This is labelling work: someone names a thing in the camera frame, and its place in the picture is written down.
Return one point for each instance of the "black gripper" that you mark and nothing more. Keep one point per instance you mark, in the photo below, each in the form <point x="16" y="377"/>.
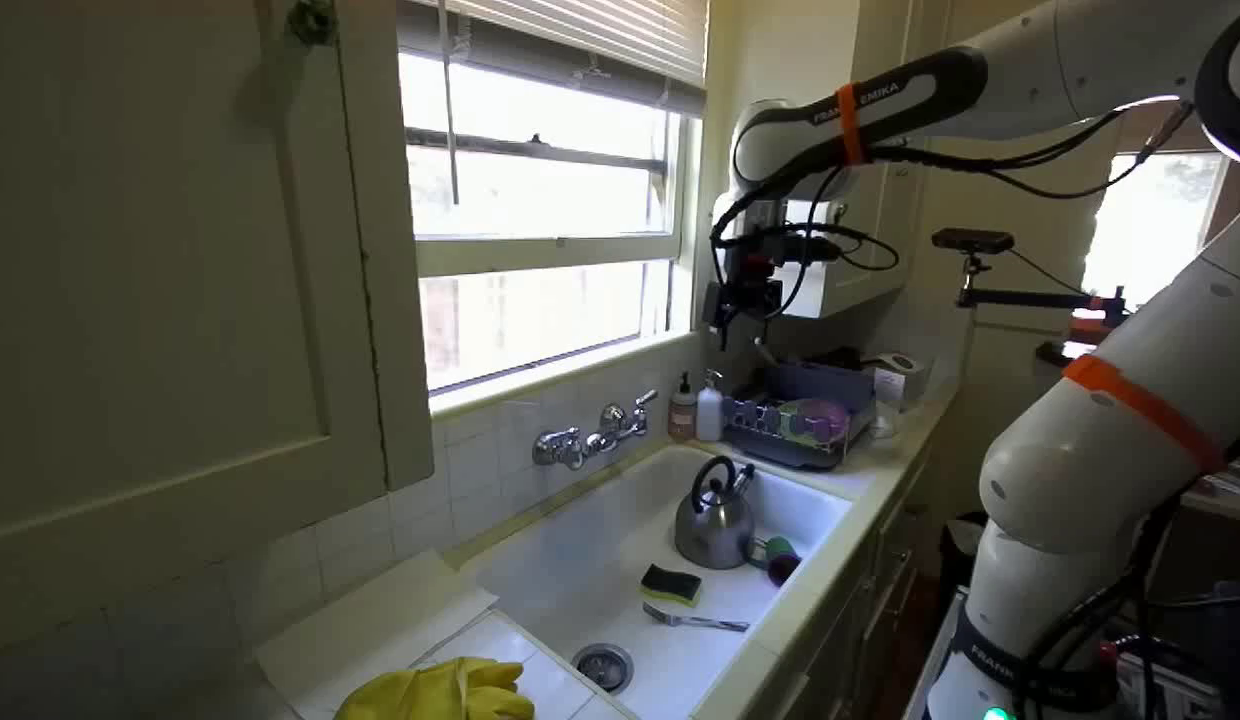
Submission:
<point x="741" y="280"/>

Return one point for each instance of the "green and yellow sponge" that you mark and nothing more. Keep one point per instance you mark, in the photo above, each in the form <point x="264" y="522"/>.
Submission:
<point x="669" y="583"/>

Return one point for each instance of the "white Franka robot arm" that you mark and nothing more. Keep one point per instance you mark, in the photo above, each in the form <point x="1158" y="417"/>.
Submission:
<point x="1115" y="453"/>

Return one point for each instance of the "white pump soap bottle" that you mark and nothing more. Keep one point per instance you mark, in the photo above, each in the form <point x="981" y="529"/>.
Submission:
<point x="708" y="413"/>

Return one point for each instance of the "orange label soap bottle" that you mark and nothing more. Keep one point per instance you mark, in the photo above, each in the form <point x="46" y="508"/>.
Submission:
<point x="683" y="413"/>

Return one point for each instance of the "green plastic bowl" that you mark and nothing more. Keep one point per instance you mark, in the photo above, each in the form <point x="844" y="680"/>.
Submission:
<point x="788" y="427"/>

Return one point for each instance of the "purple plastic bowl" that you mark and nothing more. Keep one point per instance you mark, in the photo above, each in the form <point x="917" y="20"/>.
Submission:
<point x="824" y="421"/>

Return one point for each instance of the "white container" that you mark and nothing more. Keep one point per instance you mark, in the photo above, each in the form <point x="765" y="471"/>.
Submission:
<point x="899" y="383"/>

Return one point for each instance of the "large kitchen window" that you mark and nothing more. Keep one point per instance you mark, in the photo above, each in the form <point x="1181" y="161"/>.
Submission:
<point x="540" y="292"/>

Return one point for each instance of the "stainless steel kettle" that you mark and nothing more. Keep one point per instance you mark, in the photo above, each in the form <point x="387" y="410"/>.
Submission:
<point x="712" y="522"/>

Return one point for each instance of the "dark green dish scrubber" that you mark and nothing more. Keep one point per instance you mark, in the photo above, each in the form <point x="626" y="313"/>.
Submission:
<point x="773" y="553"/>

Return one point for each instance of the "white kitchen sink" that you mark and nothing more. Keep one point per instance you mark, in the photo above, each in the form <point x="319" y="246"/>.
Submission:
<point x="607" y="546"/>

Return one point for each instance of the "window blind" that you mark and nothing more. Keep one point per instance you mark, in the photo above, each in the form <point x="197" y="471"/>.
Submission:
<point x="565" y="32"/>

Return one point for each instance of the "metal fork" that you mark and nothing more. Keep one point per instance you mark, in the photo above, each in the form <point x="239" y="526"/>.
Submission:
<point x="692" y="617"/>

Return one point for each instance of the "metal sink drain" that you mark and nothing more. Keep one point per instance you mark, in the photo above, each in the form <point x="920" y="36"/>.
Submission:
<point x="603" y="666"/>

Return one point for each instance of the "small side window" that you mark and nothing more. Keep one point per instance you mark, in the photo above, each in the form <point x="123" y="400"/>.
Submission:
<point x="1155" y="225"/>

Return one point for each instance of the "dark cabinet knob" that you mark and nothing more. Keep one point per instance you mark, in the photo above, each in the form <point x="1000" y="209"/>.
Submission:
<point x="309" y="20"/>

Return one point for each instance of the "yellow rubber glove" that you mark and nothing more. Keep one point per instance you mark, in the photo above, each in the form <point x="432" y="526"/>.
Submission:
<point x="432" y="692"/>

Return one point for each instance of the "cream cabinet door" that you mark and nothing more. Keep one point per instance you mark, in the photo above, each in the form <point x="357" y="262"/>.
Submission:
<point x="182" y="267"/>

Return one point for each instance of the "chrome wall faucet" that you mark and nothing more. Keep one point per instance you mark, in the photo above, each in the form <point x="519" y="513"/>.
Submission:
<point x="595" y="435"/>

